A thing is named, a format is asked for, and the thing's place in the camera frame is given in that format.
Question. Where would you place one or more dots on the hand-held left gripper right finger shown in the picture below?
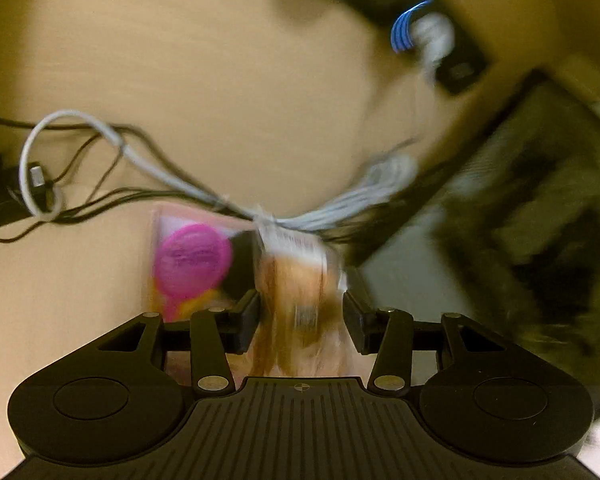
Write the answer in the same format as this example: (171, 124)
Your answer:
(352, 312)

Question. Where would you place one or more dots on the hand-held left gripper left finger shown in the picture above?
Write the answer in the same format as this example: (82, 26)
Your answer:
(249, 312)

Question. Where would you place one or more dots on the bread packet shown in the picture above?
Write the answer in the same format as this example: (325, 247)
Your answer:
(300, 285)

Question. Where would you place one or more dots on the pink plastic strainer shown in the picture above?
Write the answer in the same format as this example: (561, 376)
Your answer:
(192, 260)

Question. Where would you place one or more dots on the dark patterned mat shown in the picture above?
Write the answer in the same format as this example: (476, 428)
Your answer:
(525, 200)

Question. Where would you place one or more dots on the blue striped white object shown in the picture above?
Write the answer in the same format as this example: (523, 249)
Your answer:
(420, 32)

